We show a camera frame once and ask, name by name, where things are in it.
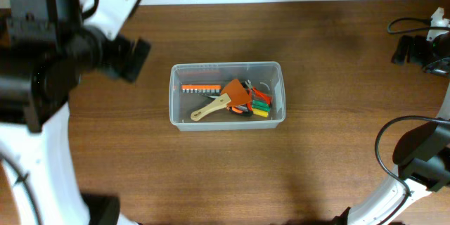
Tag orange socket bit holder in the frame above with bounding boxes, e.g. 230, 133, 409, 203
181, 84, 221, 95

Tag orange scraper wooden handle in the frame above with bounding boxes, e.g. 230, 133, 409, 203
191, 79, 251, 122

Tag small red cutting pliers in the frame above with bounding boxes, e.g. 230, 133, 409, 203
245, 80, 271, 108

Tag orange long nose pliers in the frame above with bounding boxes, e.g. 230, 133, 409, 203
226, 105, 253, 117

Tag clear screwdriver set case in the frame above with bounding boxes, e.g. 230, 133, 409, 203
242, 94, 271, 117

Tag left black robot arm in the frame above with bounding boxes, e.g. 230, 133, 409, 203
1, 0, 151, 225

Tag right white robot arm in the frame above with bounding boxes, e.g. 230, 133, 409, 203
332, 32, 449, 224

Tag clear plastic container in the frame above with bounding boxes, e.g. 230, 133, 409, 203
169, 61, 286, 131

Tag right black cable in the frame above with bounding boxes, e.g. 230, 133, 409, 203
374, 17, 450, 225

